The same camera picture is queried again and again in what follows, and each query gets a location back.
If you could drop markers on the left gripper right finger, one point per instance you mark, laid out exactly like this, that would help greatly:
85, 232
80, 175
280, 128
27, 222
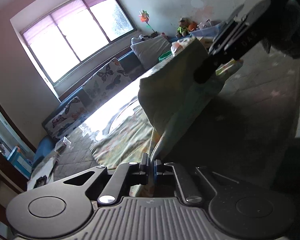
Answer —
176, 176

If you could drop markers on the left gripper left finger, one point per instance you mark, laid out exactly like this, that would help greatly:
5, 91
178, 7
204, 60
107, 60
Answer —
122, 179

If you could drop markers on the green patterned child shirt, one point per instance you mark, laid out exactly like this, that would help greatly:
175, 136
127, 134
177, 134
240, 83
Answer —
169, 101

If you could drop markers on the small transparent card box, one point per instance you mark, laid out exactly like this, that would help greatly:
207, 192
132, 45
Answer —
62, 144

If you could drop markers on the clear plastic storage box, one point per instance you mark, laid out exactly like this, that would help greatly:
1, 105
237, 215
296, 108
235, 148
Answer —
209, 31

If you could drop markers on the white paper sheet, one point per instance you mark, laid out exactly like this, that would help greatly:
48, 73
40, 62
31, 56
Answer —
44, 168

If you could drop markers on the quilted grey table cover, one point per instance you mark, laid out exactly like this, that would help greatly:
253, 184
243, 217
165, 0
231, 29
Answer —
243, 131

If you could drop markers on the orange plush toy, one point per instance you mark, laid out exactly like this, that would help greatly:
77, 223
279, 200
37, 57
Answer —
192, 26

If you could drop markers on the butterfly cushion far left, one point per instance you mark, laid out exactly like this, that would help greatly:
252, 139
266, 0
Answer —
61, 124

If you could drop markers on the teddy bear toy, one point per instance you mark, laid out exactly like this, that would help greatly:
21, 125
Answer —
183, 28

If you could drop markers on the butterfly cushion near window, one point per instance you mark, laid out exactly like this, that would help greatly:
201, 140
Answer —
107, 81

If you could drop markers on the blue small cabinet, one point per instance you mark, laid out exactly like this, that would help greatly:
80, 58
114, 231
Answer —
20, 162

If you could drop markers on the grey plain cushion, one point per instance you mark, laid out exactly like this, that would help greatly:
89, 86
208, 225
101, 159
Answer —
149, 51

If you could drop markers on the colourful pinwheel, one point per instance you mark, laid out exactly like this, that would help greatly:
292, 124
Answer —
144, 18

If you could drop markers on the window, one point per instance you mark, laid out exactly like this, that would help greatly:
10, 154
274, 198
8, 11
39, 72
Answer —
68, 41

